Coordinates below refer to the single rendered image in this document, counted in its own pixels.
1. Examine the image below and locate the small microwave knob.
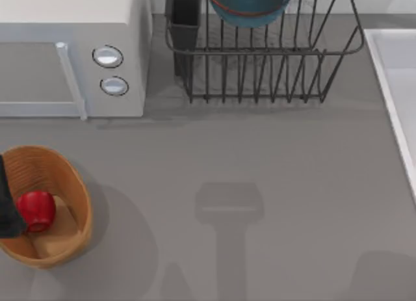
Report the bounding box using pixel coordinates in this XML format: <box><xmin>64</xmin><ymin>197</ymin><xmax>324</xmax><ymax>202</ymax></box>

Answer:
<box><xmin>99</xmin><ymin>75</ymin><xmax>130</xmax><ymax>96</ymax></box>

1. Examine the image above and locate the large microwave knob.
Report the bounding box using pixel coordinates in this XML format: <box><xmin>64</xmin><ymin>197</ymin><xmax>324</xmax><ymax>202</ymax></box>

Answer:
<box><xmin>92</xmin><ymin>44</ymin><xmax>125</xmax><ymax>69</ymax></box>

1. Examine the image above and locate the dark cutlery holder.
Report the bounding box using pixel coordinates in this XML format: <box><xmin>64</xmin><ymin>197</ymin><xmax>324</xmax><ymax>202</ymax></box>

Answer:
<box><xmin>164</xmin><ymin>0</ymin><xmax>202</xmax><ymax>76</ymax></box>

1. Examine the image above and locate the pale microwave oven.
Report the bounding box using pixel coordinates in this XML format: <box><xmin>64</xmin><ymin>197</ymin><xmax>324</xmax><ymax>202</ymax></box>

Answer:
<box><xmin>0</xmin><ymin>0</ymin><xmax>153</xmax><ymax>120</ymax></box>

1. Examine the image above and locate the blue bowl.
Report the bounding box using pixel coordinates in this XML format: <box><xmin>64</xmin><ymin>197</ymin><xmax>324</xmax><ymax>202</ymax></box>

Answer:
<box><xmin>205</xmin><ymin>0</ymin><xmax>296</xmax><ymax>29</ymax></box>

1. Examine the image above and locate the brown wooden basket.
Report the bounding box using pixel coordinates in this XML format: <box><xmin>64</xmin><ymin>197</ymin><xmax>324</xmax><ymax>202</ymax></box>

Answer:
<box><xmin>0</xmin><ymin>145</ymin><xmax>94</xmax><ymax>270</ymax></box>

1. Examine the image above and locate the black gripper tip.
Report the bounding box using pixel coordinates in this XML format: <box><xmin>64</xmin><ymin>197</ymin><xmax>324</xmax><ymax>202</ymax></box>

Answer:
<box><xmin>0</xmin><ymin>153</ymin><xmax>29</xmax><ymax>239</ymax></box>

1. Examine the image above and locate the dark wire dish rack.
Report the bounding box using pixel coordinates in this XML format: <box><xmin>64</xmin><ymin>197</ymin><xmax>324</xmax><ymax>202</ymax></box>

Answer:
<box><xmin>164</xmin><ymin>0</ymin><xmax>365</xmax><ymax>104</ymax></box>

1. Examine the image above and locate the microwave door handle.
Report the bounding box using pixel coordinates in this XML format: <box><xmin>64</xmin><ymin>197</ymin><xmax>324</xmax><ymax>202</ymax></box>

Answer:
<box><xmin>55</xmin><ymin>42</ymin><xmax>88</xmax><ymax>122</ymax></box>

